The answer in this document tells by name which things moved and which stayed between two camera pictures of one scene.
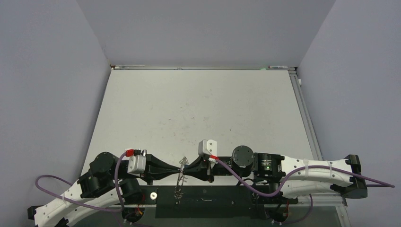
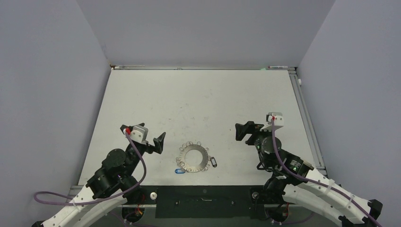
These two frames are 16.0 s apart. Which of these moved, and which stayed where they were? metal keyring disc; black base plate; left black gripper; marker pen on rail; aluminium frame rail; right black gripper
Moved: metal keyring disc; left black gripper; right black gripper
Stayed: marker pen on rail; aluminium frame rail; black base plate
